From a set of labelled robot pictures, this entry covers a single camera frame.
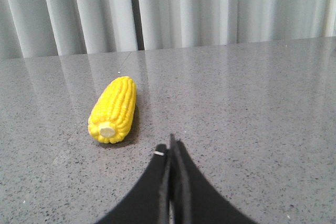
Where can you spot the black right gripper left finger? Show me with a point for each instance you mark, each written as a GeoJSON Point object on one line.
{"type": "Point", "coordinates": [148, 200]}

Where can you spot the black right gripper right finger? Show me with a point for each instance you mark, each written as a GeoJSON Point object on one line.
{"type": "Point", "coordinates": [193, 198]}

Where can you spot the yellow corn cob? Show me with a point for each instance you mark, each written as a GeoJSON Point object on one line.
{"type": "Point", "coordinates": [111, 118]}

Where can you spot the grey pleated curtain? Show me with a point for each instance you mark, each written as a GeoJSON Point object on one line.
{"type": "Point", "coordinates": [35, 28]}

